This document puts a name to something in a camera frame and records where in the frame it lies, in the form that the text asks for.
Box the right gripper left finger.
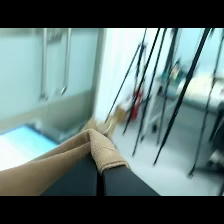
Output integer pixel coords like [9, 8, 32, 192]
[41, 153, 100, 197]

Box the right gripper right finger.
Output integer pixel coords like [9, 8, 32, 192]
[101, 165, 160, 197]

